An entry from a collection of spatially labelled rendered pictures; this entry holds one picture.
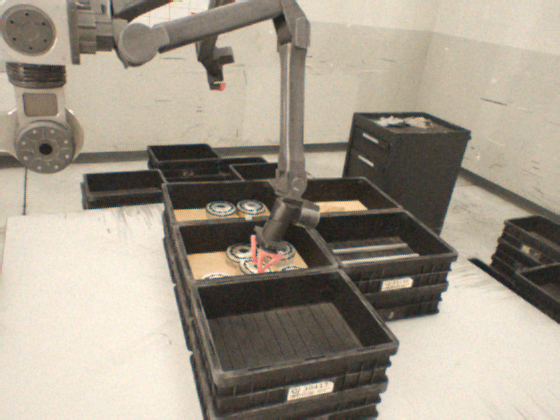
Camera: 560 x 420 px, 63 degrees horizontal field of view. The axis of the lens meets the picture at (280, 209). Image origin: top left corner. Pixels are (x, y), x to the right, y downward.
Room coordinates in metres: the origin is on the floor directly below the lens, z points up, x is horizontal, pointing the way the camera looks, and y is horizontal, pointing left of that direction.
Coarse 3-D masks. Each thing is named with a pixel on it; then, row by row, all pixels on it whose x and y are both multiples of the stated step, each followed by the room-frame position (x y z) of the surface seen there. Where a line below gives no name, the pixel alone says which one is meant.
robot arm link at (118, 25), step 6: (114, 24) 1.00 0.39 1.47; (120, 24) 1.00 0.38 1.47; (126, 24) 1.01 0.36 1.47; (114, 30) 0.99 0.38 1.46; (120, 30) 1.00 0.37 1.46; (114, 36) 0.99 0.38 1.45; (114, 42) 0.99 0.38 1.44; (114, 48) 1.02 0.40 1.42; (120, 54) 1.01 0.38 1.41; (126, 60) 0.99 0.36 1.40; (126, 66) 1.02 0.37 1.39; (132, 66) 1.04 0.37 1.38
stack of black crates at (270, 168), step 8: (232, 168) 2.52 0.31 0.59; (240, 168) 2.59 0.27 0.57; (248, 168) 2.62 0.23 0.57; (256, 168) 2.64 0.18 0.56; (264, 168) 2.67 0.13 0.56; (272, 168) 2.69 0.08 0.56; (232, 176) 2.52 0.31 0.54; (240, 176) 2.41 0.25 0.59; (248, 176) 2.62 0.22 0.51; (256, 176) 2.64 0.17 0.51; (264, 176) 2.67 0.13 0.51; (272, 176) 2.70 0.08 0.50
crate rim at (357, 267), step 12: (324, 216) 1.33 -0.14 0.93; (336, 216) 1.35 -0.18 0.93; (348, 216) 1.37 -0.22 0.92; (408, 216) 1.42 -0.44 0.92; (324, 240) 1.17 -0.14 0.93; (456, 252) 1.20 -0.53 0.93; (348, 264) 1.06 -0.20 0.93; (360, 264) 1.07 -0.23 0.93; (372, 264) 1.08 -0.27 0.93; (384, 264) 1.09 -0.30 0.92; (396, 264) 1.11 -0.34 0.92; (408, 264) 1.12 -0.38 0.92; (420, 264) 1.14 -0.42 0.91
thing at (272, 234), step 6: (270, 222) 1.06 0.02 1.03; (276, 222) 1.05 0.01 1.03; (258, 228) 1.10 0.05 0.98; (264, 228) 1.07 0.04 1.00; (270, 228) 1.05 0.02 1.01; (276, 228) 1.05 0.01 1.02; (282, 228) 1.05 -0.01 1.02; (264, 234) 1.06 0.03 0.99; (270, 234) 1.05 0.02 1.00; (276, 234) 1.05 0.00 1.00; (282, 234) 1.06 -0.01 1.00; (264, 240) 1.03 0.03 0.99; (270, 240) 1.04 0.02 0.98; (276, 240) 1.05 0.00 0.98; (282, 240) 1.08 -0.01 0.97; (270, 246) 1.02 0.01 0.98; (276, 246) 1.03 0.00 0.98; (282, 246) 1.04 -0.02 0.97
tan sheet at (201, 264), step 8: (192, 256) 1.16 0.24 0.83; (200, 256) 1.16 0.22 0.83; (208, 256) 1.17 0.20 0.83; (216, 256) 1.17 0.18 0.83; (224, 256) 1.18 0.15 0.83; (296, 256) 1.23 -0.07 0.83; (192, 264) 1.12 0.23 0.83; (200, 264) 1.12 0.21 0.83; (208, 264) 1.13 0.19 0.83; (216, 264) 1.13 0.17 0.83; (224, 264) 1.14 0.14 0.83; (296, 264) 1.18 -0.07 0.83; (304, 264) 1.19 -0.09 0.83; (192, 272) 1.08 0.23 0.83; (200, 272) 1.08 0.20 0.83; (208, 272) 1.09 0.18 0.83; (216, 272) 1.09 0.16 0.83; (224, 272) 1.10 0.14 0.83; (232, 272) 1.10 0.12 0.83
